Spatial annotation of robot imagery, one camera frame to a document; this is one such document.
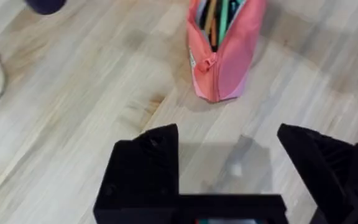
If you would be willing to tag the pink zip pencil bag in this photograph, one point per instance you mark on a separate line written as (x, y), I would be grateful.
(221, 53)

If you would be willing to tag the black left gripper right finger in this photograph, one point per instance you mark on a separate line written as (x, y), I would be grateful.
(331, 174)

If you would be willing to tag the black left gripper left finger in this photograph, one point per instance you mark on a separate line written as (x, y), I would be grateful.
(145, 174)

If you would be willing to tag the dark purple round object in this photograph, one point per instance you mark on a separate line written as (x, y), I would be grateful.
(45, 5)

